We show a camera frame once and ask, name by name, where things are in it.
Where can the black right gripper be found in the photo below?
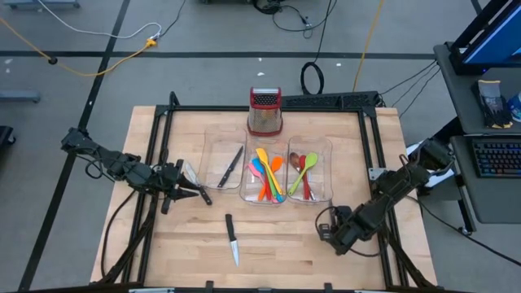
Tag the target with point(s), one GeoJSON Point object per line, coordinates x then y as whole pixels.
{"type": "Point", "coordinates": [346, 230]}

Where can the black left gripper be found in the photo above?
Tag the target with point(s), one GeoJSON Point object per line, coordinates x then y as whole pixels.
{"type": "Point", "coordinates": [163, 179]}

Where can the clear plastic bin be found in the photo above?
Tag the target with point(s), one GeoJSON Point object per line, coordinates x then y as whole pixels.
{"type": "Point", "coordinates": [323, 171]}
{"type": "Point", "coordinates": [215, 150]}
{"type": "Point", "coordinates": [248, 146]}

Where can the black steak knife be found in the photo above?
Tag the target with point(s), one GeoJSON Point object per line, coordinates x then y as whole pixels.
{"type": "Point", "coordinates": [230, 167]}

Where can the pink silicone spatula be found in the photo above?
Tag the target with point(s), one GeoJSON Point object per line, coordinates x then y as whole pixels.
{"type": "Point", "coordinates": [254, 171]}

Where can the blue silicone spatula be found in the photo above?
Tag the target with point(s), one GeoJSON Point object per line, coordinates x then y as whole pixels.
{"type": "Point", "coordinates": [257, 164]}

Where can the lime green silicone spoon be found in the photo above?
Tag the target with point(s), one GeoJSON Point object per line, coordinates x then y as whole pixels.
{"type": "Point", "coordinates": [312, 160]}

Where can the red silicone spoon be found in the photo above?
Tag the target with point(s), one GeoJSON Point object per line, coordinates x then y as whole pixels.
{"type": "Point", "coordinates": [303, 163]}

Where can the yellow silicone spatula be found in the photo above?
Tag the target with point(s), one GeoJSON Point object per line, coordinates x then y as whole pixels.
{"type": "Point", "coordinates": [261, 154]}

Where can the green silicone spatula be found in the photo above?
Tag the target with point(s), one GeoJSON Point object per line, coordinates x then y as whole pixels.
{"type": "Point", "coordinates": [273, 189]}

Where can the brown wooden spoon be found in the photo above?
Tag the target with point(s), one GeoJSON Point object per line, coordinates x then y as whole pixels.
{"type": "Point", "coordinates": [294, 158]}

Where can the orange silicone spatula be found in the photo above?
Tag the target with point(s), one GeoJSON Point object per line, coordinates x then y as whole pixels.
{"type": "Point", "coordinates": [277, 163]}

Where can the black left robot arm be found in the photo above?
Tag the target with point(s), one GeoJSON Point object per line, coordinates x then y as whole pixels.
{"type": "Point", "coordinates": [118, 167]}

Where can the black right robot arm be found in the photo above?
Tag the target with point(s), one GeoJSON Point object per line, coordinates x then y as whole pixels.
{"type": "Point", "coordinates": [399, 183]}

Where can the red and metal box grater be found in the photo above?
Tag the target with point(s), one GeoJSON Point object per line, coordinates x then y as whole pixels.
{"type": "Point", "coordinates": [264, 118]}

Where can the white paper sheet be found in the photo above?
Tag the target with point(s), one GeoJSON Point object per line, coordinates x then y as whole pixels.
{"type": "Point", "coordinates": [441, 176]}

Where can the black backlit keyboard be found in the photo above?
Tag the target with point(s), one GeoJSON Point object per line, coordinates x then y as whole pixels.
{"type": "Point", "coordinates": [498, 158]}

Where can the grey equipment cart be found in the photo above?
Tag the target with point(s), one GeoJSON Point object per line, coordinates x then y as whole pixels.
{"type": "Point", "coordinates": [456, 93]}

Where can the black floor puck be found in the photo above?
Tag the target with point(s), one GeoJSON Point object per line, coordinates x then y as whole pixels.
{"type": "Point", "coordinates": [52, 60]}

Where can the black chair base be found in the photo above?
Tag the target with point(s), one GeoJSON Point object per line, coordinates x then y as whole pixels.
{"type": "Point", "coordinates": [6, 136]}

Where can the grey floor stand base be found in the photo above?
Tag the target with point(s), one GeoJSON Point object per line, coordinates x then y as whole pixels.
{"type": "Point", "coordinates": [20, 96]}

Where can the grey work gloves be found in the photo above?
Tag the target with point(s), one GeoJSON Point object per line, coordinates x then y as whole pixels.
{"type": "Point", "coordinates": [492, 103]}

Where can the blue and white roll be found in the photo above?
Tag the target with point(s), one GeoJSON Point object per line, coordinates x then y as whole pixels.
{"type": "Point", "coordinates": [516, 106]}

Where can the black computer monitor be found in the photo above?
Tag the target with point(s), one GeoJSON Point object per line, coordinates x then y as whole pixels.
{"type": "Point", "coordinates": [492, 40]}

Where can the grey metal bracket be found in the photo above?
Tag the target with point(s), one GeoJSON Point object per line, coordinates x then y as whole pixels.
{"type": "Point", "coordinates": [375, 173]}

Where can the black aluminium table frame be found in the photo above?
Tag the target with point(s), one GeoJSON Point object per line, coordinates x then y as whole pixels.
{"type": "Point", "coordinates": [203, 108]}

